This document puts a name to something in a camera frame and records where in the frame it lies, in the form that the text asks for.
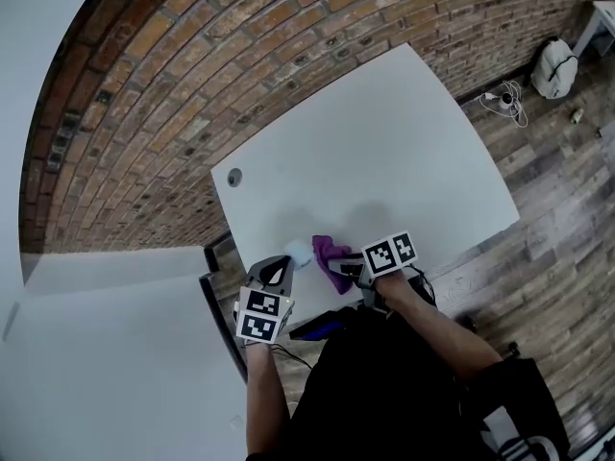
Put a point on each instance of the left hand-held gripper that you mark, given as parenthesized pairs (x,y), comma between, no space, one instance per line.
(259,327)

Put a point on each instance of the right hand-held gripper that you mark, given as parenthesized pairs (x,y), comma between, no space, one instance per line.
(384,255)

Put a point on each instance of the purple cleaning cloth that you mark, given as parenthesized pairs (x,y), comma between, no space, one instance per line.
(327,250)

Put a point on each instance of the person's left forearm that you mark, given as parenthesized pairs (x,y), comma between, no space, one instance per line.
(266,401)

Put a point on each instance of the person's right forearm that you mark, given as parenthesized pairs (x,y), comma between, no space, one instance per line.
(442,334)

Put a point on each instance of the black chest device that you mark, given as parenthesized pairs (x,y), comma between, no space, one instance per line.
(317,327)

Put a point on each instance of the person's black shirt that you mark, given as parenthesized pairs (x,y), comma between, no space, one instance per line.
(384,401)

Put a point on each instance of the small tan floor object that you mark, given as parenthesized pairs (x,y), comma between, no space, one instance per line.
(576,115)

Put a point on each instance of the white backpack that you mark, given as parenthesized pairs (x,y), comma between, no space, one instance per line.
(555,67)

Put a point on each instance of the white table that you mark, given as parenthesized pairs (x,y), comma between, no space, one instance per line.
(600,22)

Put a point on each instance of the white wall socket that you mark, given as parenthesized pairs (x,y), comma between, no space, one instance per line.
(236,422)

